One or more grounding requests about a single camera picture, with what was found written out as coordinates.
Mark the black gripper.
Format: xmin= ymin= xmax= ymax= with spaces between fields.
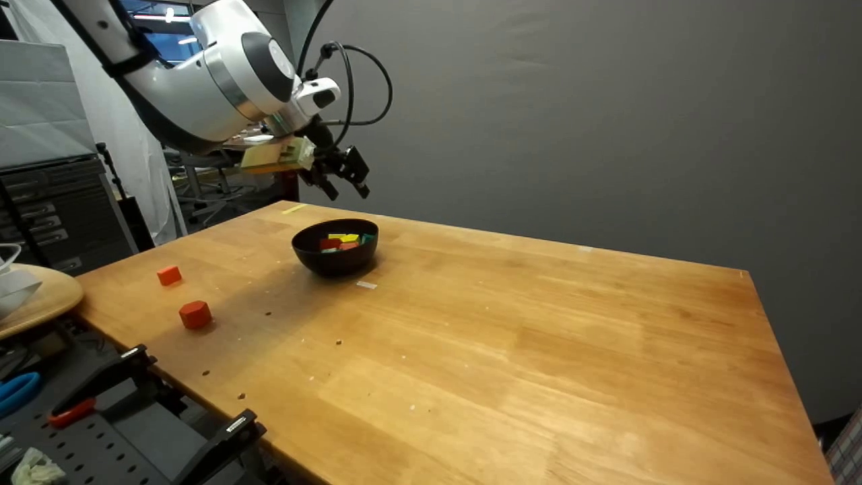
xmin=301 ymin=115 xmax=369 ymax=198

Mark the large yellow cube block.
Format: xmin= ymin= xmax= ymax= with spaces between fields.
xmin=329 ymin=234 xmax=359 ymax=244

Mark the small red block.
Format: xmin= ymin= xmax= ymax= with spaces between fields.
xmin=157 ymin=264 xmax=182 ymax=286

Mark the red hexagonal block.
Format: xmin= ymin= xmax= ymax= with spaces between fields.
xmin=178 ymin=298 xmax=212 ymax=331

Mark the large red cube block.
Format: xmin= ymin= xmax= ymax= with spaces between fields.
xmin=321 ymin=240 xmax=342 ymax=251

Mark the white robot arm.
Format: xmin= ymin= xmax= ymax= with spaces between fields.
xmin=52 ymin=0 xmax=369 ymax=198

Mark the black bowl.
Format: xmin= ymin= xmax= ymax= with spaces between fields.
xmin=291 ymin=217 xmax=379 ymax=277

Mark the dark equipment cabinet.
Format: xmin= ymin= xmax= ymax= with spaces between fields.
xmin=0 ymin=153 xmax=136 ymax=275

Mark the black clamp near table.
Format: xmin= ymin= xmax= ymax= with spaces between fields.
xmin=173 ymin=410 xmax=263 ymax=485

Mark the white curtain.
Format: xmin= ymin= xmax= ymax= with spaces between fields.
xmin=7 ymin=0 xmax=186 ymax=244

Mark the round wooden side table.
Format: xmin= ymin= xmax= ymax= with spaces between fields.
xmin=0 ymin=264 xmax=83 ymax=340

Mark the black perforated tool board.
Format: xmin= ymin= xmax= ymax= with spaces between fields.
xmin=0 ymin=317 xmax=270 ymax=485

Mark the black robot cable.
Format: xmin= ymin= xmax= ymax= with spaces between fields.
xmin=299 ymin=0 xmax=396 ymax=150

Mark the black clamp with orange handle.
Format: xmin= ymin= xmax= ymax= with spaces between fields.
xmin=49 ymin=345 xmax=157 ymax=429

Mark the blue handled tool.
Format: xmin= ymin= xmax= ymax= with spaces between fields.
xmin=0 ymin=371 xmax=41 ymax=418

